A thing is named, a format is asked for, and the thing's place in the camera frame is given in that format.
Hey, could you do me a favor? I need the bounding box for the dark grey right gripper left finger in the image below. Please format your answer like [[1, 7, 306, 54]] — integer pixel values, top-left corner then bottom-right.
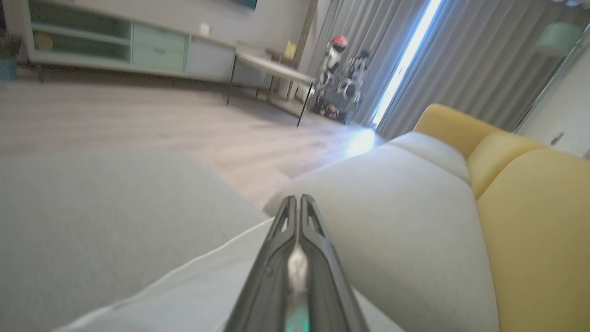
[[224, 196, 298, 332]]

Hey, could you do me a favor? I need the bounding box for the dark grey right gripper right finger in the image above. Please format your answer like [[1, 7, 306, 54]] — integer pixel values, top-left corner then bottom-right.
[[300, 195, 369, 332]]

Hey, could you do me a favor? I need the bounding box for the red jersey with white sleeves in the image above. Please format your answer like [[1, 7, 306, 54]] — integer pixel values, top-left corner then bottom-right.
[[53, 217, 406, 332]]

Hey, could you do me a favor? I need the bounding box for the long cream sofa seat cushion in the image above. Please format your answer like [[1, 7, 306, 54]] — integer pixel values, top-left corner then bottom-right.
[[264, 143, 501, 332]]

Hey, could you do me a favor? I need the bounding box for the short cream sofa seat cushion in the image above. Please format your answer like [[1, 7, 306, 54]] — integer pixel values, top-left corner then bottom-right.
[[386, 131, 472, 184]]

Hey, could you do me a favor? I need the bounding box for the wheeled robot with red head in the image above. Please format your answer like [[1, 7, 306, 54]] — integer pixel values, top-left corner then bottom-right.
[[307, 35, 374, 125]]

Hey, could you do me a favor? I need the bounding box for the long yellow sofa back cushion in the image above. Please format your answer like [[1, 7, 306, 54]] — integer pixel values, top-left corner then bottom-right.
[[413, 104, 503, 160]]

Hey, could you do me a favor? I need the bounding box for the small yellow sofa back cushion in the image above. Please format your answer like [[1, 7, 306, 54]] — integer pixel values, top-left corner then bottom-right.
[[466, 131, 547, 200]]

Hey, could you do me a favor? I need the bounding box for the large yellow sofa back cushion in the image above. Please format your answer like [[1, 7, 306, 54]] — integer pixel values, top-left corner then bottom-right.
[[476, 148, 590, 332]]

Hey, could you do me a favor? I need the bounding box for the white table with black legs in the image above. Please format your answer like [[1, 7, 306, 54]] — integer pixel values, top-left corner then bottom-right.
[[225, 50, 318, 127]]

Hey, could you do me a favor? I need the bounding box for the pale green media cabinet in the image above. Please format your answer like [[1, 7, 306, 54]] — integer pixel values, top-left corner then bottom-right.
[[18, 0, 277, 90]]

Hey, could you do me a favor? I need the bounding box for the grey pleated curtain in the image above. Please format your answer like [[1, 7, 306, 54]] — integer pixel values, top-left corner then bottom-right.
[[302, 0, 431, 125], [376, 0, 590, 141]]

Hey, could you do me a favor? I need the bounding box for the round beige ornament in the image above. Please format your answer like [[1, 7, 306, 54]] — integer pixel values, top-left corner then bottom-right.
[[33, 32, 54, 51]]

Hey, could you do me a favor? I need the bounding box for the blue basket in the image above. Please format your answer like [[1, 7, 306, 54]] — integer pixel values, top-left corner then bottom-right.
[[0, 56, 18, 83]]

